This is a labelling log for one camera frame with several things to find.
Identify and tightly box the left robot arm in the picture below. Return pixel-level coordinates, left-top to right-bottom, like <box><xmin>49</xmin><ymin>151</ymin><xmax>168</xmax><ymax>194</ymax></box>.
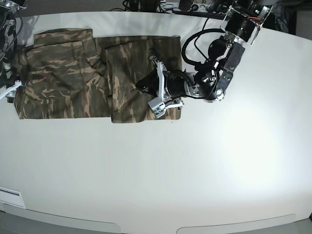
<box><xmin>136</xmin><ymin>0</ymin><xmax>276</xmax><ymax>116</ymax></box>

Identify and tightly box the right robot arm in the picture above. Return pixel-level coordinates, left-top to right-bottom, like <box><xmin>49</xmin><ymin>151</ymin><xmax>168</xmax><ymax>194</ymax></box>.
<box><xmin>0</xmin><ymin>0</ymin><xmax>28</xmax><ymax>103</ymax></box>

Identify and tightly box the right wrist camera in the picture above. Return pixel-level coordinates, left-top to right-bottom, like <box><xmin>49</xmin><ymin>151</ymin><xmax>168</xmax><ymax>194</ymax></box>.
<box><xmin>148</xmin><ymin>97</ymin><xmax>166</xmax><ymax>118</ymax></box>

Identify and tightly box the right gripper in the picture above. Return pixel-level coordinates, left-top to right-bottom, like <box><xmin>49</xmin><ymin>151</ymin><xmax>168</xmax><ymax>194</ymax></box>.
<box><xmin>0</xmin><ymin>80</ymin><xmax>22</xmax><ymax>99</ymax></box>

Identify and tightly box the camouflage T-shirt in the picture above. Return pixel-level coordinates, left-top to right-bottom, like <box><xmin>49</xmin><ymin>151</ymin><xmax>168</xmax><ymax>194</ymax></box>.
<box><xmin>14</xmin><ymin>29</ymin><xmax>182</xmax><ymax>123</ymax></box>

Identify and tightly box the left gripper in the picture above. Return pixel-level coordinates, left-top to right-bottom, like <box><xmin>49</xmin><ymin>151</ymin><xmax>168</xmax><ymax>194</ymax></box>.
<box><xmin>136</xmin><ymin>56</ymin><xmax>200</xmax><ymax>109</ymax></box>

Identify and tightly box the white label plate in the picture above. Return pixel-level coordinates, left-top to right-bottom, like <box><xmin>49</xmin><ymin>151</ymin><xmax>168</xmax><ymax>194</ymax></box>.
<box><xmin>0</xmin><ymin>187</ymin><xmax>26</xmax><ymax>209</ymax></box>

